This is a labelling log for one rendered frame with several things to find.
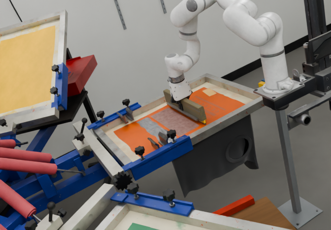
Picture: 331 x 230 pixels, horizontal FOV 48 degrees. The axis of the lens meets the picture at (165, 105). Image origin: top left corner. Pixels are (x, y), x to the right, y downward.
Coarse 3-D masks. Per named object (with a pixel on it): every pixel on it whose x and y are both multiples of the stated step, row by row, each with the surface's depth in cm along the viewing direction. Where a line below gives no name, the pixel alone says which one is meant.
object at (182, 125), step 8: (224, 96) 205; (224, 104) 196; (232, 104) 194; (240, 104) 191; (224, 112) 189; (176, 120) 196; (184, 120) 193; (208, 120) 186; (168, 128) 190; (176, 128) 188; (184, 128) 186; (192, 128) 183; (200, 128) 181; (144, 136) 190; (152, 136) 187; (176, 136) 181; (128, 144) 187; (136, 144) 185; (144, 144) 182; (160, 144) 178
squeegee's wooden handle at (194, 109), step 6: (168, 90) 209; (168, 96) 206; (186, 102) 188; (192, 102) 186; (186, 108) 191; (192, 108) 185; (198, 108) 179; (192, 114) 188; (198, 114) 181; (204, 114) 181
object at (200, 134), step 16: (192, 80) 229; (208, 80) 227; (224, 80) 215; (160, 96) 221; (256, 96) 188; (240, 112) 177; (208, 128) 172; (112, 144) 184; (192, 144) 169; (128, 160) 166
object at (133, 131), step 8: (192, 96) 217; (200, 96) 214; (208, 96) 211; (216, 96) 208; (160, 112) 210; (168, 112) 207; (176, 112) 204; (136, 120) 209; (152, 120) 204; (160, 120) 201; (168, 120) 198; (120, 128) 206; (128, 128) 203; (136, 128) 201; (144, 128) 198; (120, 136) 197; (128, 136) 195; (136, 136) 192
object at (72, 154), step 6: (66, 156) 175; (72, 156) 173; (78, 156) 174; (84, 156) 175; (90, 156) 177; (60, 162) 172; (66, 162) 172; (72, 162) 173; (60, 168) 172; (66, 168) 173
